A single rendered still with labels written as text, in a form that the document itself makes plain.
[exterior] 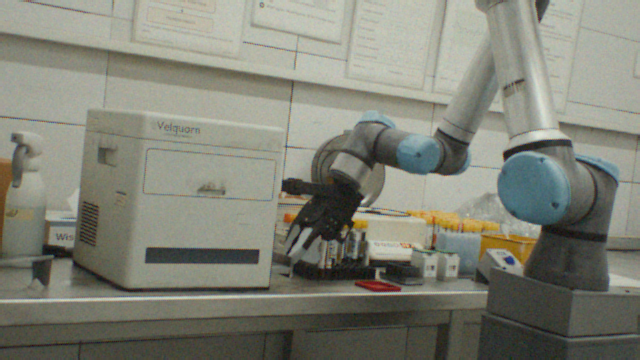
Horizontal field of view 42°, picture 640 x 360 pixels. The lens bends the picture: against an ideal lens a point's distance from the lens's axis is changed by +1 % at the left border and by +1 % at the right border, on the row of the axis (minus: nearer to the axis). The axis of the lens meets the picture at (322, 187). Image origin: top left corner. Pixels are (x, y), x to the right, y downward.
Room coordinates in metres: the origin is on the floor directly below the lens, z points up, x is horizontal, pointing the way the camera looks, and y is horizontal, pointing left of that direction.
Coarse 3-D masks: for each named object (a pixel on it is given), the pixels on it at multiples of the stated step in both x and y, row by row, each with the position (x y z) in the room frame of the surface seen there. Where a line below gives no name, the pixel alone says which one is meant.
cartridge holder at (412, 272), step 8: (392, 264) 1.80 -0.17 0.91; (400, 264) 1.83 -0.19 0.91; (408, 264) 1.82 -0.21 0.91; (384, 272) 1.81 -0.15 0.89; (392, 272) 1.79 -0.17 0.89; (400, 272) 1.77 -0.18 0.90; (408, 272) 1.78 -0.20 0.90; (416, 272) 1.79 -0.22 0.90; (400, 280) 1.76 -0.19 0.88; (408, 280) 1.76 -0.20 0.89; (416, 280) 1.77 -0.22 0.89; (424, 280) 1.78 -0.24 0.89
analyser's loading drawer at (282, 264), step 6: (276, 252) 1.60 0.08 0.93; (276, 258) 1.60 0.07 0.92; (282, 258) 1.59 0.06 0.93; (288, 258) 1.57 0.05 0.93; (294, 258) 1.56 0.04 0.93; (276, 264) 1.58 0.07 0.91; (282, 264) 1.58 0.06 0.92; (288, 264) 1.57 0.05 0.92; (276, 270) 1.54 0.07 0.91; (282, 270) 1.55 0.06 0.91; (288, 270) 1.56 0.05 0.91; (288, 276) 1.56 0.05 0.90
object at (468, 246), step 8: (440, 232) 1.96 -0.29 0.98; (448, 232) 1.98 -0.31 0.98; (440, 240) 1.96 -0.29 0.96; (448, 240) 1.94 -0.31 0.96; (456, 240) 1.95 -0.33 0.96; (464, 240) 1.96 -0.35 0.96; (472, 240) 1.97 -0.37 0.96; (480, 240) 1.98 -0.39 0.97; (440, 248) 1.96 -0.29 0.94; (448, 248) 1.94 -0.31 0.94; (456, 248) 1.95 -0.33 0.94; (464, 248) 1.96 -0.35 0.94; (472, 248) 1.97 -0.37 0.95; (480, 248) 1.98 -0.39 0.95; (464, 256) 1.97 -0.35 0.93; (472, 256) 1.98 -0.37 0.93; (464, 264) 1.97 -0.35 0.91; (472, 264) 1.98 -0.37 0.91; (464, 272) 1.97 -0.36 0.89; (472, 272) 1.98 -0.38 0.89
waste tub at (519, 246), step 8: (488, 240) 2.04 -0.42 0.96; (496, 240) 2.03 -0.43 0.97; (504, 240) 2.01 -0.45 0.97; (512, 240) 1.99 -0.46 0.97; (520, 240) 2.13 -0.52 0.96; (528, 240) 2.11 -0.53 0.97; (536, 240) 2.09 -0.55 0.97; (488, 248) 2.04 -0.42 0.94; (496, 248) 2.02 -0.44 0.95; (504, 248) 2.01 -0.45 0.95; (512, 248) 1.99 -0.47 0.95; (520, 248) 1.97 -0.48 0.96; (528, 248) 1.98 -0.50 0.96; (480, 256) 2.06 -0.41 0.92; (520, 256) 1.97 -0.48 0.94; (528, 256) 1.98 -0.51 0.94
